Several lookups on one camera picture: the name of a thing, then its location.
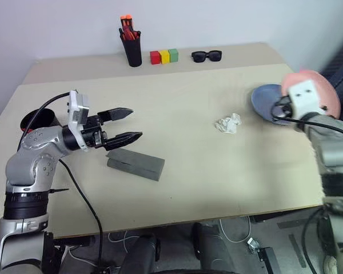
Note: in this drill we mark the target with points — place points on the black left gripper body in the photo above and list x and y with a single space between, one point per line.
94 134

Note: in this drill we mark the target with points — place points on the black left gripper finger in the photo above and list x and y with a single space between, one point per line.
115 114
123 140

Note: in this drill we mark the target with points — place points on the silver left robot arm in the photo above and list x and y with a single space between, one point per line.
25 171

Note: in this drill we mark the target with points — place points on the wide black round container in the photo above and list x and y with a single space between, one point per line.
43 118

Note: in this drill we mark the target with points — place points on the blue plate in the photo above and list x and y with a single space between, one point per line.
264 98

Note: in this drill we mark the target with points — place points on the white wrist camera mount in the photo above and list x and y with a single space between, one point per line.
304 98
77 109

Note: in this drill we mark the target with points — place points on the pink plate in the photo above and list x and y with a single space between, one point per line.
326 91

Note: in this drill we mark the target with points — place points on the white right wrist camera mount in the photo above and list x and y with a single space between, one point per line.
304 98

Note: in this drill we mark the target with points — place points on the red pen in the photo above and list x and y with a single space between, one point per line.
129 33

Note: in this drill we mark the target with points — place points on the black floor bracket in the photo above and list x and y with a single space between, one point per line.
270 261

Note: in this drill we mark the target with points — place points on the black sunglasses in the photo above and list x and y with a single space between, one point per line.
200 57

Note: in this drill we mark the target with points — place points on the grey floor tape strip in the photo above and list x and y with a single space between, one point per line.
294 223
298 252

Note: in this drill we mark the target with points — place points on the orange capped pen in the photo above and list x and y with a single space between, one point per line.
122 19
128 17

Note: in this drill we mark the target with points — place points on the grey glasses case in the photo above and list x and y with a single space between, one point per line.
137 165

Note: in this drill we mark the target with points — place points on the crumpled white paper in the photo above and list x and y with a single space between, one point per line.
228 124

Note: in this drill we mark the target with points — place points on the thin black pointed stylus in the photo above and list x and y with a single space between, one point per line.
55 190

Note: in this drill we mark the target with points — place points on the green wooden block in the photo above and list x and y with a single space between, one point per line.
173 55

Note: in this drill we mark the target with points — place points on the dark rounded shape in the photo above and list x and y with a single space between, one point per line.
140 254
214 248

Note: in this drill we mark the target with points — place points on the yellow wooden block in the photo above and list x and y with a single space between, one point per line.
164 57

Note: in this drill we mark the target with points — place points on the small red object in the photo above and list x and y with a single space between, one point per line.
27 130

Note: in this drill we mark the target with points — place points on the red wooden block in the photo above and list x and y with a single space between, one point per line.
155 57

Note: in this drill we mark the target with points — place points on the small silver metal clip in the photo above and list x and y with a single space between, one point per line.
253 245

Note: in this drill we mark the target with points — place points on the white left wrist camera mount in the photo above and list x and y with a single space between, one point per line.
77 109

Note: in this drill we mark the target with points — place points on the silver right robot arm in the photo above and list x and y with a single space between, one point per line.
334 154

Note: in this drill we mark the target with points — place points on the black pen holder cup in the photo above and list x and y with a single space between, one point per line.
133 54

